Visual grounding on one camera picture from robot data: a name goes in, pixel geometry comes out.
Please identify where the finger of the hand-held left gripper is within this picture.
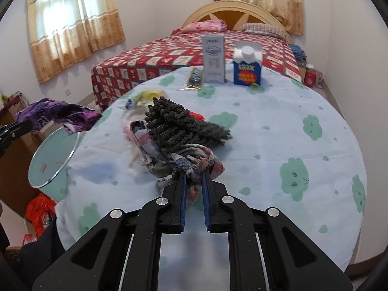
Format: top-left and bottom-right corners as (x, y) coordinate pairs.
(0, 141), (13, 159)
(0, 121), (32, 142)

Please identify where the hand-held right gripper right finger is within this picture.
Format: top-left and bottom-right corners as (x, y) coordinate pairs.
(202, 170), (354, 291)

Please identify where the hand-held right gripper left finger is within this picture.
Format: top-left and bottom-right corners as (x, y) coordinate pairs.
(32, 171), (187, 291)

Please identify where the purple shiny wrapper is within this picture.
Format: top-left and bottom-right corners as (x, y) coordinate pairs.
(15, 98), (102, 134)

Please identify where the plaid rag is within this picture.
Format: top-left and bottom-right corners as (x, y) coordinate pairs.
(130, 121), (225, 211)

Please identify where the teal round stool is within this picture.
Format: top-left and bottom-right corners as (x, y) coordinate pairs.
(28, 127), (81, 201)

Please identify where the red printed plastic bag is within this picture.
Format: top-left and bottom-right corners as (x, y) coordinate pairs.
(25, 193), (57, 238)

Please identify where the dark grey chenille cloth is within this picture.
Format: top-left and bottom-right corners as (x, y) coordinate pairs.
(145, 96), (233, 155)

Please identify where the white and yellow wrapper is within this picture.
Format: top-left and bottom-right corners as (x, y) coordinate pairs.
(123, 89), (167, 110)

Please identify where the person's dark clothing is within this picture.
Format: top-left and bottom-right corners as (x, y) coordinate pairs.
(0, 218), (65, 282)

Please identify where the wide beige curtain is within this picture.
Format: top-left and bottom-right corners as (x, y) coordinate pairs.
(27, 0), (126, 85)

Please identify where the small printed sachet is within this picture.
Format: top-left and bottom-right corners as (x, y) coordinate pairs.
(180, 66), (203, 91)

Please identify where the blue and white carton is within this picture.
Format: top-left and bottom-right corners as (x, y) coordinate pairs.
(232, 43), (263, 86)

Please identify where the grey drink carton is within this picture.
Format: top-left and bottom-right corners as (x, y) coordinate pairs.
(202, 35), (226, 84)

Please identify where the bed with red quilt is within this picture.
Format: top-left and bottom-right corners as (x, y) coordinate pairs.
(91, 30), (304, 113)

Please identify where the pink pillow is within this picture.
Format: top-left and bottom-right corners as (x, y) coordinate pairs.
(181, 20), (228, 33)

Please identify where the blue folded cloth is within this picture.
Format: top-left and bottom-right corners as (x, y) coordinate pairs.
(289, 44), (307, 61)

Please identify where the striped pillow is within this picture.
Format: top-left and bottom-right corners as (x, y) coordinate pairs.
(242, 23), (287, 39)

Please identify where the cream wooden headboard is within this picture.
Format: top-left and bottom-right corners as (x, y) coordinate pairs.
(181, 0), (293, 44)

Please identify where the narrow beige curtain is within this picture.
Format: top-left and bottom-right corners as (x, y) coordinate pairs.
(207, 0), (304, 36)

